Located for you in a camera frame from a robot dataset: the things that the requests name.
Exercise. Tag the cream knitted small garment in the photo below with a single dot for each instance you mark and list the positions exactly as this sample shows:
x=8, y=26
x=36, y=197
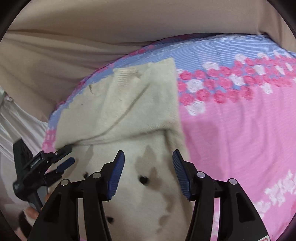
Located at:
x=134, y=109

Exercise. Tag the white satin curtain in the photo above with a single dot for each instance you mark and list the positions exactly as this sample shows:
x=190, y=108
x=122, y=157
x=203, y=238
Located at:
x=16, y=124

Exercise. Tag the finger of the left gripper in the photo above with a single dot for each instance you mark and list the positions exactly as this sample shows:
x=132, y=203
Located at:
x=65, y=165

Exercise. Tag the person's left hand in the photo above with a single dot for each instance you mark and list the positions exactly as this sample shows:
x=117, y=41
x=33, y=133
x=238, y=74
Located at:
x=31, y=215

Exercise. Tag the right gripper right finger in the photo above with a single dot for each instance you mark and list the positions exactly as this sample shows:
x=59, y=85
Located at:
x=198, y=187

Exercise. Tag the beige curtain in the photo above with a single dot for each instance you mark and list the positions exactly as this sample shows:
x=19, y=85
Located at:
x=47, y=47

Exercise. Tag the pink floral bed sheet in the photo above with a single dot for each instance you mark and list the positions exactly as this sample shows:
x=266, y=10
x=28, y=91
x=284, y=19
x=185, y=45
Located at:
x=236, y=96

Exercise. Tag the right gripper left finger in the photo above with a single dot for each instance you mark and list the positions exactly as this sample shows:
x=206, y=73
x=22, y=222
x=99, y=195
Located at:
x=99, y=187

